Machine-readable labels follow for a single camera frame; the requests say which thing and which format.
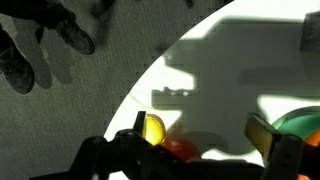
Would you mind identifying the green plastic bowl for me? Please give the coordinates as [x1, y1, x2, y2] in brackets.
[271, 106, 320, 148]

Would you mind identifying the orange toy fruit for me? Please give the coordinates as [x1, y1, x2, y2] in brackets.
[304, 129, 320, 148]

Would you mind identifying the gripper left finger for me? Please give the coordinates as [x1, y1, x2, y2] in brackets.
[132, 110, 148, 143]

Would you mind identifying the red toy apple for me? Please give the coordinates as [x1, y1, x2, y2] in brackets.
[162, 139, 202, 163]

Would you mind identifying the black shoe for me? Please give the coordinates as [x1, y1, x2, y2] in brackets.
[53, 18, 96, 56]
[0, 46, 36, 95]

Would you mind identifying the yellow toy lemon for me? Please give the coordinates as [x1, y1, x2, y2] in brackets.
[143, 113, 167, 147]

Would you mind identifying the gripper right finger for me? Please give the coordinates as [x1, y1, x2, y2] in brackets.
[244, 112, 305, 180]

